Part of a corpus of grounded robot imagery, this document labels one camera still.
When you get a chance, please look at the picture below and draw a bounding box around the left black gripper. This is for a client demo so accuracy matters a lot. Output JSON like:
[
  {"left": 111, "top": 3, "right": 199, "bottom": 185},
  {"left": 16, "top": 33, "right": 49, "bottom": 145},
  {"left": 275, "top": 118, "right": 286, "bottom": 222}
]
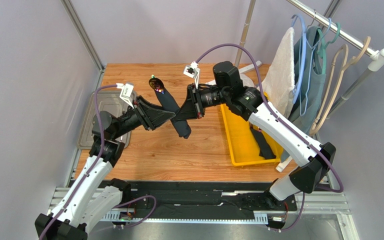
[{"left": 112, "top": 95, "right": 175, "bottom": 140}]

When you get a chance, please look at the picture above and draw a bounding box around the black paper napkin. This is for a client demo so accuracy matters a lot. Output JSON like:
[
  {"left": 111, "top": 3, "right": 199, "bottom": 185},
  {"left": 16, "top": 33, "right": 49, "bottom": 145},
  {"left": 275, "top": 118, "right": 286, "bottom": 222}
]
[{"left": 155, "top": 89, "right": 192, "bottom": 139}]

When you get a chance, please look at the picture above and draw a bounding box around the iridescent spoon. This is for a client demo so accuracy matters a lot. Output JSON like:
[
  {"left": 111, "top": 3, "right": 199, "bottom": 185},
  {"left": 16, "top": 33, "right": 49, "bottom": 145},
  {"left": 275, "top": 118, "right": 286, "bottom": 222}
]
[{"left": 148, "top": 75, "right": 165, "bottom": 94}]

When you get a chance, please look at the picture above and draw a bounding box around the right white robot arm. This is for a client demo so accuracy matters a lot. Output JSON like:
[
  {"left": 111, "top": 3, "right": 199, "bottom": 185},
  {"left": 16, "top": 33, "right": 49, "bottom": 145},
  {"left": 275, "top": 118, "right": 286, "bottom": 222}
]
[{"left": 174, "top": 61, "right": 336, "bottom": 201}]

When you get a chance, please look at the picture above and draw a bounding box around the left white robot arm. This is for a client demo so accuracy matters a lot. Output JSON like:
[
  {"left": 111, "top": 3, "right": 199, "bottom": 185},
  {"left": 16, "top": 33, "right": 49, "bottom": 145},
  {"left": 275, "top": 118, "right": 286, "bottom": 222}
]
[{"left": 35, "top": 96, "right": 176, "bottom": 240}]

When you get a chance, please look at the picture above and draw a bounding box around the silver metal tray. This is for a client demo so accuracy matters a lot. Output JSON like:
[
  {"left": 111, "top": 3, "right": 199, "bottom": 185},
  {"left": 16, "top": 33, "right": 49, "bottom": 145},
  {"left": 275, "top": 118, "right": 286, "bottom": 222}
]
[{"left": 76, "top": 90, "right": 138, "bottom": 150}]

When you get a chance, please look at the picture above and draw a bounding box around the yellow plastic bin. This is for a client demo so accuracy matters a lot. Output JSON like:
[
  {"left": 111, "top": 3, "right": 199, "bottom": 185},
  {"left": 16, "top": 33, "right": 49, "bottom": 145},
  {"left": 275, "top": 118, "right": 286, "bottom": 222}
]
[{"left": 220, "top": 104, "right": 284, "bottom": 167}]

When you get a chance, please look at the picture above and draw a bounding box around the white towel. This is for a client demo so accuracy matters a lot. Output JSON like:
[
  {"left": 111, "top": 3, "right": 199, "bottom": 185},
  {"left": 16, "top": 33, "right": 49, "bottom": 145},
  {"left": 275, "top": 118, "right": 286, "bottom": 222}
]
[{"left": 262, "top": 27, "right": 295, "bottom": 118}]

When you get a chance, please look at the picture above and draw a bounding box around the blue hanger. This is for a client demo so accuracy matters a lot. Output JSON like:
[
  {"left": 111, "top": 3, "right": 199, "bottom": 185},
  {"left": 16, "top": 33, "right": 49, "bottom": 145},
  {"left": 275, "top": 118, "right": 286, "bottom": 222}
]
[{"left": 291, "top": 14, "right": 326, "bottom": 104}]

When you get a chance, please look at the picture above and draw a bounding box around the beige hanger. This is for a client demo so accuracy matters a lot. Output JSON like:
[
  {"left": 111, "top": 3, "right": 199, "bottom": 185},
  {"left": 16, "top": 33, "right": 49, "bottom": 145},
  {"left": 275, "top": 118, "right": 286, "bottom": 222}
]
[
  {"left": 309, "top": 36, "right": 372, "bottom": 136},
  {"left": 310, "top": 44, "right": 349, "bottom": 136}
]

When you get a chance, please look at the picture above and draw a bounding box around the teal garment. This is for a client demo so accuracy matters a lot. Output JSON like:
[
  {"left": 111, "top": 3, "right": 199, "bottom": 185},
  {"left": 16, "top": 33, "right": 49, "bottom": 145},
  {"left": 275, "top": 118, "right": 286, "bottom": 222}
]
[{"left": 277, "top": 25, "right": 328, "bottom": 161}]

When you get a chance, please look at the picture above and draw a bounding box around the green hanger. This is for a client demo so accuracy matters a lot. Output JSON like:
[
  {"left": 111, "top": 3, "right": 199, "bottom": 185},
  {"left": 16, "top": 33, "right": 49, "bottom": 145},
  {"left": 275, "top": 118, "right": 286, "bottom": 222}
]
[{"left": 317, "top": 22, "right": 341, "bottom": 75}]

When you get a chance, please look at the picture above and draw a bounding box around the metal clothes rack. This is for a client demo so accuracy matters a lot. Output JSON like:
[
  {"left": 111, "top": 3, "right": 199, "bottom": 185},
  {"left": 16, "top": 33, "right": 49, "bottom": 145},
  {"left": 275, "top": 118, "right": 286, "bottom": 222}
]
[{"left": 205, "top": 0, "right": 384, "bottom": 173}]

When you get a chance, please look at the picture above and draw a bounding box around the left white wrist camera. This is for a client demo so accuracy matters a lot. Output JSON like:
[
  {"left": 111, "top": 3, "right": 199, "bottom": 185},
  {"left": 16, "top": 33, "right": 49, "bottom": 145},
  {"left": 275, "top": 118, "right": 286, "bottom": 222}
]
[{"left": 116, "top": 82, "right": 135, "bottom": 108}]

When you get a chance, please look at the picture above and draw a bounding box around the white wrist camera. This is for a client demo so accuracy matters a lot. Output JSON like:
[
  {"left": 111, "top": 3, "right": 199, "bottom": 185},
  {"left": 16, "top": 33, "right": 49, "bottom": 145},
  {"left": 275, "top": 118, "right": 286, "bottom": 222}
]
[
  {"left": 116, "top": 82, "right": 135, "bottom": 108},
  {"left": 183, "top": 61, "right": 201, "bottom": 88}
]

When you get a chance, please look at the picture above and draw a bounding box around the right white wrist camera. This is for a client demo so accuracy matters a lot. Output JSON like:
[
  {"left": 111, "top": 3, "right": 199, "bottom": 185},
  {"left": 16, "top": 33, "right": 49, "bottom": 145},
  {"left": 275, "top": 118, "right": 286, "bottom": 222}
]
[{"left": 183, "top": 61, "right": 201, "bottom": 88}]

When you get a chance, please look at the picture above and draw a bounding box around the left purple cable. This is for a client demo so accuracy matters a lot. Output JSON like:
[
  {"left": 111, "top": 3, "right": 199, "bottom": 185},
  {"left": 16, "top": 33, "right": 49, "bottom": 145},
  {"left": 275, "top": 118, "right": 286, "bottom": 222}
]
[{"left": 38, "top": 84, "right": 158, "bottom": 240}]

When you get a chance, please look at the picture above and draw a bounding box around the purple cable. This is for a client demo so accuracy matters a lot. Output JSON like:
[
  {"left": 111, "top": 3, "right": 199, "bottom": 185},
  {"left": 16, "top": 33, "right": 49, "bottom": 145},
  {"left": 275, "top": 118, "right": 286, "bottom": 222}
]
[
  {"left": 195, "top": 43, "right": 345, "bottom": 233},
  {"left": 38, "top": 84, "right": 158, "bottom": 240}
]

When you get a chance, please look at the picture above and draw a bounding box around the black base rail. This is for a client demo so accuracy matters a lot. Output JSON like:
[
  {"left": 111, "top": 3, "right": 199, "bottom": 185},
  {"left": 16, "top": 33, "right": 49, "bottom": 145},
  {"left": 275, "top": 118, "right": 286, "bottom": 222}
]
[{"left": 130, "top": 180, "right": 299, "bottom": 220}]

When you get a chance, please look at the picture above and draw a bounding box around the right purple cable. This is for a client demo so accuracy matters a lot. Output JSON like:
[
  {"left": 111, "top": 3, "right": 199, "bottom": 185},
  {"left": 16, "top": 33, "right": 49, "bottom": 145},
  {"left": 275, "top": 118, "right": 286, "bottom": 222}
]
[{"left": 195, "top": 43, "right": 345, "bottom": 233}]

